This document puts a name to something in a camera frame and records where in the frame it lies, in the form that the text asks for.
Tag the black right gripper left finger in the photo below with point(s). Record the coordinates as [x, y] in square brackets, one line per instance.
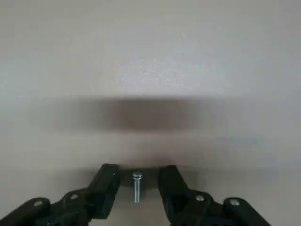
[101, 195]

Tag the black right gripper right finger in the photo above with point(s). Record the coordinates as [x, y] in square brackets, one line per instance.
[176, 195]

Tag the small silver screw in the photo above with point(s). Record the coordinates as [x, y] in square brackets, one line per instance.
[137, 186]

